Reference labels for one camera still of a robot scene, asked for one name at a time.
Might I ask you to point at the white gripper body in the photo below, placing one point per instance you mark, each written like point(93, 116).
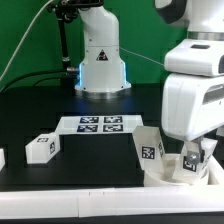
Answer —
point(192, 106)

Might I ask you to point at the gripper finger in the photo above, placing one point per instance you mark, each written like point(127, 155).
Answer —
point(195, 154)

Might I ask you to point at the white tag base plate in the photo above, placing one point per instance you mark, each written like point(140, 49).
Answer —
point(114, 124)

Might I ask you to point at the black camera stand pole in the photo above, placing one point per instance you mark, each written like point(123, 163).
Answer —
point(66, 11)

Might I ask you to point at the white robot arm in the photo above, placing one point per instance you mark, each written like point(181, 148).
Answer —
point(103, 73)

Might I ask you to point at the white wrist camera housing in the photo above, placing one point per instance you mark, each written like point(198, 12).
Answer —
point(196, 57)

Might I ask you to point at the white U-shaped wall fence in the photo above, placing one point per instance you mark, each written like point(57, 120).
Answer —
point(116, 201)

